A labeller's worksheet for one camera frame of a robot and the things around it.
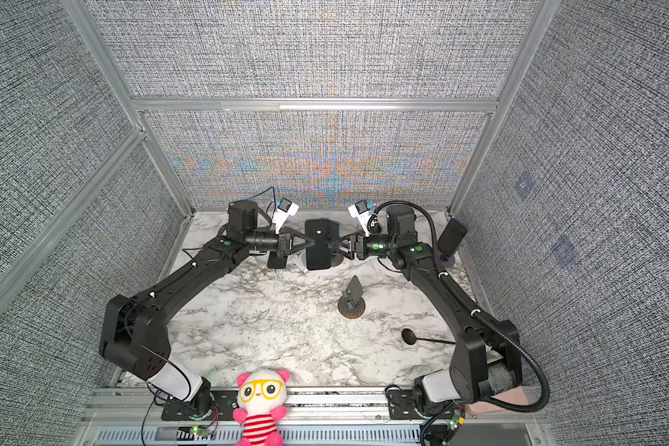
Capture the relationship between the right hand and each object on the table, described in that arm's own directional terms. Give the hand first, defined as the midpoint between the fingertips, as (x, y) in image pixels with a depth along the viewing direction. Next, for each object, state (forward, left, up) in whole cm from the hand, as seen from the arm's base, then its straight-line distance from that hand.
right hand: (335, 242), depth 75 cm
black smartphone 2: (+12, -38, -11) cm, 41 cm away
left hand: (0, +6, 0) cm, 6 cm away
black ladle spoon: (-15, -23, -28) cm, 39 cm away
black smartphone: (+12, +23, -26) cm, 37 cm away
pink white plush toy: (-33, +19, -20) cm, 43 cm away
